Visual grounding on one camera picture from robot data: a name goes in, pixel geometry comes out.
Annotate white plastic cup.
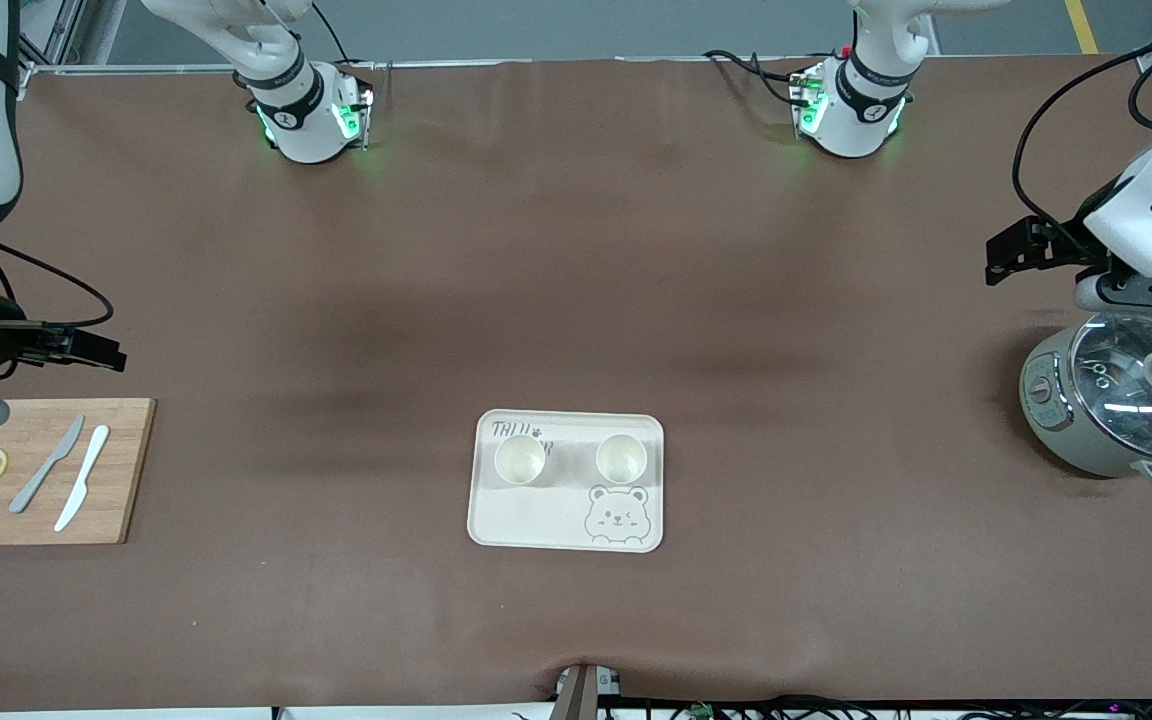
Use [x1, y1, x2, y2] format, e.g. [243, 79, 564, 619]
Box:
[493, 433, 549, 488]
[595, 432, 649, 485]

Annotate wooden cutting board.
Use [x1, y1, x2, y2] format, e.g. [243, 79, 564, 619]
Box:
[0, 398, 157, 547]

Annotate grey plastic knife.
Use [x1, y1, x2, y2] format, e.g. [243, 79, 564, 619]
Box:
[9, 415, 86, 515]

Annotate white plastic knife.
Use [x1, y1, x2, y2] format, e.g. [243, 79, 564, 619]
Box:
[54, 425, 111, 533]

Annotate grey-green electric cooking pot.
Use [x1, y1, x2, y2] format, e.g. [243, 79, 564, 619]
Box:
[1019, 310, 1152, 490]

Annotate glass pot lid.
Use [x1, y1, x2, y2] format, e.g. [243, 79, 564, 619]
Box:
[1069, 312, 1152, 462]

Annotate brown table cover mat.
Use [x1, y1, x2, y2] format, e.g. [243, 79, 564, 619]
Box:
[0, 57, 1152, 713]

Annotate cream tray with bear print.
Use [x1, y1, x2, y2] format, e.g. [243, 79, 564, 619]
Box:
[466, 409, 665, 554]

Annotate table edge clamp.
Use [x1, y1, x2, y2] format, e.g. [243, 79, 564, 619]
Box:
[556, 663, 627, 720]

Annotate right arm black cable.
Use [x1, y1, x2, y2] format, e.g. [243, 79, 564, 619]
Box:
[0, 236, 116, 331]

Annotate left arm long black cable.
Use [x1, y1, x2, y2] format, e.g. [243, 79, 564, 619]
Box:
[1012, 25, 1152, 251]

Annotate aluminium frame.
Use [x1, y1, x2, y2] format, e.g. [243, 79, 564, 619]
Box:
[16, 0, 129, 74]

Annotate left base black cables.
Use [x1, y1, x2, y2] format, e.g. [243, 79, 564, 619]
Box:
[703, 48, 809, 107]

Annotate right base black cable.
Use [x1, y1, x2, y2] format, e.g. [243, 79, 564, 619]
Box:
[310, 0, 353, 64]

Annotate black cable bundle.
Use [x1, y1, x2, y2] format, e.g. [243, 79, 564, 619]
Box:
[626, 693, 1152, 720]

